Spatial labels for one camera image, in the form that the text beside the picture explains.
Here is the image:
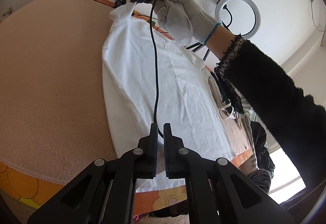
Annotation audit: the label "right forearm black sleeve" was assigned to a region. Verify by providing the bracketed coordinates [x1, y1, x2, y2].
[206, 25, 325, 188]

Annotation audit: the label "white ring light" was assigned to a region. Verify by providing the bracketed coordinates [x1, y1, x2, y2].
[214, 0, 261, 39]

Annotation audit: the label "black tripod legs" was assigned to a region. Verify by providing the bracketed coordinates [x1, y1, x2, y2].
[185, 42, 210, 61]

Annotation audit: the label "right hand white glove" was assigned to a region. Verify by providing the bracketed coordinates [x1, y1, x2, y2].
[154, 0, 220, 45]

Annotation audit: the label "white t-shirt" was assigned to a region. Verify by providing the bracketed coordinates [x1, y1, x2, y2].
[101, 1, 236, 193]

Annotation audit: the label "black cable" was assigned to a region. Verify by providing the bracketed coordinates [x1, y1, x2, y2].
[150, 0, 165, 138]

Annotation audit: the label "beige fleece blanket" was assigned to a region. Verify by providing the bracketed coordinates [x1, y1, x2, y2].
[1, 0, 116, 185]

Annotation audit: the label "orange floral bed sheet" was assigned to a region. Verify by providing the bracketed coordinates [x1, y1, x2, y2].
[0, 0, 255, 217]

